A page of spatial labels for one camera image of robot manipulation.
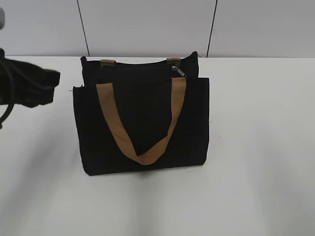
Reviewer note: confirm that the black canvas tote bag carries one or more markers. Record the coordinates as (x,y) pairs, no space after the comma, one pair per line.
(135,117)

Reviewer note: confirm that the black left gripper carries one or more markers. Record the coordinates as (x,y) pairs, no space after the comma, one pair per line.
(25,83)

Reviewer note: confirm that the silver zipper pull with ring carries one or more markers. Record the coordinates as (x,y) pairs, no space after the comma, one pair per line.
(180,73)

